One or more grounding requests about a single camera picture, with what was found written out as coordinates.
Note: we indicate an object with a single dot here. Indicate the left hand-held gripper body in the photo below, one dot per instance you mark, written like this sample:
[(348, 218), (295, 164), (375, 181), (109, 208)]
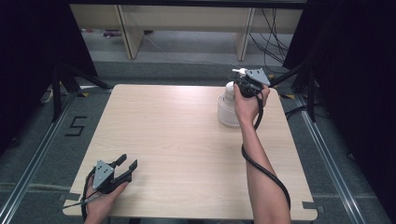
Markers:
[(104, 178)]

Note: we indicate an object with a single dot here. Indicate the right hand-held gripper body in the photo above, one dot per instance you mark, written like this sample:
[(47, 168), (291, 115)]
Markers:
[(256, 79)]

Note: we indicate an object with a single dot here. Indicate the white pump bottle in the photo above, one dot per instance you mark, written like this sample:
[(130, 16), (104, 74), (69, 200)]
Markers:
[(230, 90)]

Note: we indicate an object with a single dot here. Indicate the white plastic basket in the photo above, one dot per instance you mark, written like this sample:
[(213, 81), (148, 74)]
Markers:
[(225, 113)]

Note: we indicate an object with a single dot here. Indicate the person's right hand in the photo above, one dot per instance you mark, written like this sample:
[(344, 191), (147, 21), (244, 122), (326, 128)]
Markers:
[(247, 107)]

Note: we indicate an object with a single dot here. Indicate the person's left hand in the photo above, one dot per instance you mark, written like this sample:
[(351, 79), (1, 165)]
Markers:
[(101, 203)]

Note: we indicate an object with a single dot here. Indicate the grey tape strip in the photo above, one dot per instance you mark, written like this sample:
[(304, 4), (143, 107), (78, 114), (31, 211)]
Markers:
[(71, 196), (313, 207)]

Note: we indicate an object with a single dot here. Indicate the black metal stand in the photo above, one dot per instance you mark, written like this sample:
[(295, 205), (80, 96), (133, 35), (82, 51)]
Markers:
[(311, 96), (56, 93)]

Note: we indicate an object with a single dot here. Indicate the beige wooden desk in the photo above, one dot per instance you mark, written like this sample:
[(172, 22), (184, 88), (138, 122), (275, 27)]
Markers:
[(186, 21)]

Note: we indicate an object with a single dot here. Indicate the black curtain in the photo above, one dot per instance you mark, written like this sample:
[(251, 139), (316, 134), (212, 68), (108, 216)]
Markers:
[(358, 77), (31, 56)]

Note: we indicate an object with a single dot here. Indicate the metal floor rail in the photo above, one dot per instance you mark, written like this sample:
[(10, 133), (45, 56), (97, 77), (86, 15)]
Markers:
[(37, 155), (327, 161)]

